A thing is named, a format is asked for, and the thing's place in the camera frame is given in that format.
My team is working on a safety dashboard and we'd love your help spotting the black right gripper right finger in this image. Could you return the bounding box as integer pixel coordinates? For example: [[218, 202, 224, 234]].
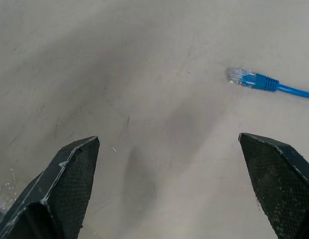
[[238, 132, 309, 239]]

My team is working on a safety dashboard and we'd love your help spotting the blue Ethernet cable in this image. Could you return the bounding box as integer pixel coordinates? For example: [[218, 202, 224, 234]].
[[227, 67, 309, 100]]

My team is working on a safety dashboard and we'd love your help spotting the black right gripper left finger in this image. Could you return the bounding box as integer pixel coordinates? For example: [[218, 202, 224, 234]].
[[0, 135, 101, 239]]

